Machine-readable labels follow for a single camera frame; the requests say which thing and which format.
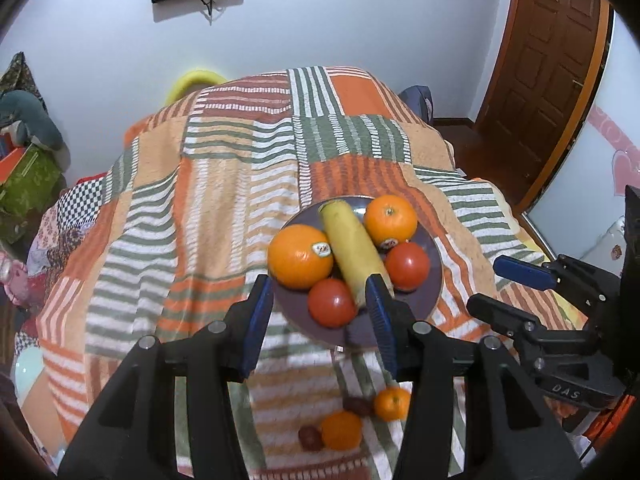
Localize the large orange with sticker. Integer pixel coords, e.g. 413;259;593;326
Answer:
268;224;334;290
363;194;419;251

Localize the pink toy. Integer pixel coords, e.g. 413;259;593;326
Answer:
0;255;33;306

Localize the grey backpack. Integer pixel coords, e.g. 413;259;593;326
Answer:
399;85;435;122

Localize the brown wooden door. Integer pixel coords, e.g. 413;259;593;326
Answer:
475;0;613;211

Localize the yellow banana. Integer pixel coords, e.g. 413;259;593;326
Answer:
320;200;396;309

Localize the orange box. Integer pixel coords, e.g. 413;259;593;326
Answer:
0;145;31;186

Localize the red tomato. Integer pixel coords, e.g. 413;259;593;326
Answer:
384;242;431;292
307;278;359;329

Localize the purple round plate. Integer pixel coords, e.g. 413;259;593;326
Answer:
272;195;444;348

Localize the green patterned box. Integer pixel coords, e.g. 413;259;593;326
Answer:
0;147;63;243

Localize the striped patchwork blanket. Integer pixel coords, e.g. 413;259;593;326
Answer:
37;66;588;480

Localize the white sliding door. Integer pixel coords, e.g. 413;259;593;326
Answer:
527;10;640;266

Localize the yellow rounded object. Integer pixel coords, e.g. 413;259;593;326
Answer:
165;67;228;106

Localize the dark plum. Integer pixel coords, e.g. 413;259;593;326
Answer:
342;396;375;417
298;425;325;451

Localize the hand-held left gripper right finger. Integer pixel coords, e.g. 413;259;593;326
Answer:
365;274;583;480

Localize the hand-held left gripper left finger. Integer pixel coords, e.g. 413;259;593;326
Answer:
57;275;275;480

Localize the dark plum right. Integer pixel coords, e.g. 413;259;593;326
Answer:
342;396;375;417

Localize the checkered cloth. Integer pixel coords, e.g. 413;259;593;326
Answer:
57;175;113;221

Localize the dark plum left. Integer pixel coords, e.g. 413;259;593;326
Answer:
298;425;325;451

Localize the white plastic bag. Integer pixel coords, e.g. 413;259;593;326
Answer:
587;217;626;281

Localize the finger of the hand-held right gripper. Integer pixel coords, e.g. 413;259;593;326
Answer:
467;292;626;411
492;254;623;318

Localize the dark patterned cushion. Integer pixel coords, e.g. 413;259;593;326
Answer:
0;52;48;111

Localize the floral cloth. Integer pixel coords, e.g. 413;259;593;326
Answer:
25;205;71;281

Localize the pale teal round cushion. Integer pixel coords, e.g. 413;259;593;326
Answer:
12;347;48;411

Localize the small tangerine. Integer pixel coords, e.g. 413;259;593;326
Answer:
321;410;364;451
373;386;412;422

